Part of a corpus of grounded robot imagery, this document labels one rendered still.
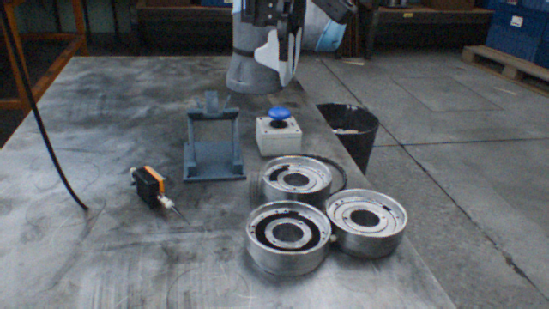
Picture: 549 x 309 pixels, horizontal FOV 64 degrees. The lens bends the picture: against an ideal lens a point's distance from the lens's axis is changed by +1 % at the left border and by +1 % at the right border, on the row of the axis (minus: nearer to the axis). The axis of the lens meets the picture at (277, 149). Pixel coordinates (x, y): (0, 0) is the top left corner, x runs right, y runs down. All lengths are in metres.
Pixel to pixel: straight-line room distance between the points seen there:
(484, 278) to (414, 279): 1.34
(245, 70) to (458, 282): 1.19
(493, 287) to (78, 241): 1.56
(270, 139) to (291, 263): 0.30
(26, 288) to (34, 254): 0.06
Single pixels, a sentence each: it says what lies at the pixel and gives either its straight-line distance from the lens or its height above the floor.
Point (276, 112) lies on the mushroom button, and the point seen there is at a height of 0.87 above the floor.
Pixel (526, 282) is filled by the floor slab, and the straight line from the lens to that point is 1.97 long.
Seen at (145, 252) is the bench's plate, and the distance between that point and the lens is 0.58.
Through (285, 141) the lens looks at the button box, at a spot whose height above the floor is 0.83.
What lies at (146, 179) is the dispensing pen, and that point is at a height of 0.84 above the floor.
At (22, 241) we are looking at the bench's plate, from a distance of 0.64.
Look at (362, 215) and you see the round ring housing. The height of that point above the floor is 0.82.
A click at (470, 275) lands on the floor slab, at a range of 1.89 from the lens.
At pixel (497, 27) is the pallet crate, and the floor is 0.35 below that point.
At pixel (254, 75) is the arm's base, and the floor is 0.84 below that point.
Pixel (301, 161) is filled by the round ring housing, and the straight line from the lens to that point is 0.69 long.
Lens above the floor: 1.17
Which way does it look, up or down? 28 degrees down
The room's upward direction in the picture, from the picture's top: 3 degrees clockwise
